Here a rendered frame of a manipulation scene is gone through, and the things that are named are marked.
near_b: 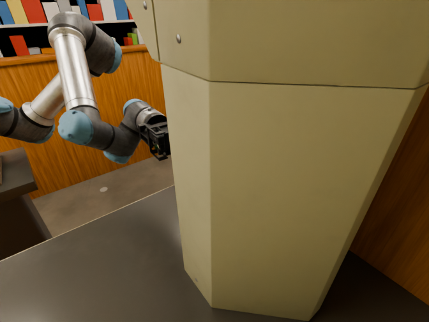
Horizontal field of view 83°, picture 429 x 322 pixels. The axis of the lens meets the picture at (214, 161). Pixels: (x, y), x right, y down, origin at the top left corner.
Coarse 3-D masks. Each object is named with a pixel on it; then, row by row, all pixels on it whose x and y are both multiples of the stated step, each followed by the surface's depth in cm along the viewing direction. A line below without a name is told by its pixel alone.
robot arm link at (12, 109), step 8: (0, 96) 86; (0, 104) 80; (8, 104) 83; (0, 112) 80; (8, 112) 84; (16, 112) 86; (0, 120) 82; (8, 120) 84; (16, 120) 86; (0, 128) 83; (8, 128) 85
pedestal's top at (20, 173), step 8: (8, 152) 103; (16, 152) 103; (24, 152) 103; (8, 160) 98; (16, 160) 98; (24, 160) 98; (8, 168) 93; (16, 168) 93; (24, 168) 93; (8, 176) 89; (16, 176) 89; (24, 176) 89; (32, 176) 89; (8, 184) 85; (16, 184) 85; (24, 184) 85; (32, 184) 87; (0, 192) 82; (8, 192) 83; (16, 192) 85; (24, 192) 86; (0, 200) 83
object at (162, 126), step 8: (152, 120) 62; (160, 120) 64; (144, 128) 62; (152, 128) 56; (160, 128) 56; (144, 136) 60; (152, 136) 56; (160, 136) 55; (168, 136) 55; (152, 144) 59; (160, 144) 55; (168, 144) 57; (152, 152) 60; (160, 152) 57; (168, 152) 57; (160, 160) 57
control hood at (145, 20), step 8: (128, 0) 33; (136, 0) 32; (144, 0) 30; (152, 0) 29; (128, 8) 34; (136, 8) 32; (144, 8) 30; (152, 8) 29; (136, 16) 33; (144, 16) 31; (152, 16) 30; (136, 24) 34; (144, 24) 32; (152, 24) 30; (144, 32) 33; (152, 32) 31; (144, 40) 34; (152, 40) 32; (152, 48) 33; (152, 56) 33
